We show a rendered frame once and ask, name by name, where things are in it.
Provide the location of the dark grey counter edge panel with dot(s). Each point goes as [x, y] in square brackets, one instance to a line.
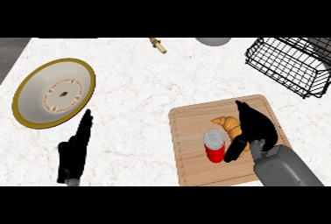
[10, 54]

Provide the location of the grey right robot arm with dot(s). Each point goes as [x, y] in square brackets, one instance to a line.
[282, 166]

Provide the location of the red can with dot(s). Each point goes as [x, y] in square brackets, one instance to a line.
[214, 147]

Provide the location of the brass faucet spout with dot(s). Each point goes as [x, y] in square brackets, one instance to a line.
[158, 45]

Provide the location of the golden croissant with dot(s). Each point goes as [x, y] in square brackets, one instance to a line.
[227, 122]

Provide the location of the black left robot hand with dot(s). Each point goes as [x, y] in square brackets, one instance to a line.
[72, 151]

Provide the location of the grey round object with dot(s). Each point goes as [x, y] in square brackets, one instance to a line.
[212, 41]

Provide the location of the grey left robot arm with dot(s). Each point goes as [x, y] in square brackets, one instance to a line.
[72, 182]

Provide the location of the white plate with gold rim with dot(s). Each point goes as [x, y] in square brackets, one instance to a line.
[53, 93]

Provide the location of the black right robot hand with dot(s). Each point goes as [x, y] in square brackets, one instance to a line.
[254, 128]

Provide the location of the wooden cutting board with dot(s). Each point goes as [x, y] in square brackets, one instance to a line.
[198, 157]

